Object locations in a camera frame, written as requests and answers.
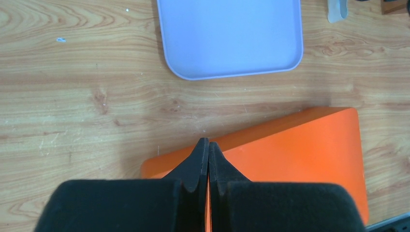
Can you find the wooden divided organizer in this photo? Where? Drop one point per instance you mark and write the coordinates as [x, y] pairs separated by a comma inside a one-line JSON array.
[[395, 7]]

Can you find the metal tongs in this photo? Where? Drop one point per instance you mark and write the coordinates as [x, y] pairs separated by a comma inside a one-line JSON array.
[[337, 10]]

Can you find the orange box lid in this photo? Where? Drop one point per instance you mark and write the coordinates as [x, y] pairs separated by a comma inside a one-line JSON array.
[[317, 145]]

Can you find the lavender cookie tray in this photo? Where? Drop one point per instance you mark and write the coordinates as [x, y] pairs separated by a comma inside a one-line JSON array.
[[209, 39]]

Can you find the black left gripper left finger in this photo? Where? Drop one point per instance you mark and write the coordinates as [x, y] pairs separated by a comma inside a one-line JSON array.
[[174, 203]]

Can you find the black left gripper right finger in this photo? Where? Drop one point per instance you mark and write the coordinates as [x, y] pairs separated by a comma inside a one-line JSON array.
[[240, 205]]

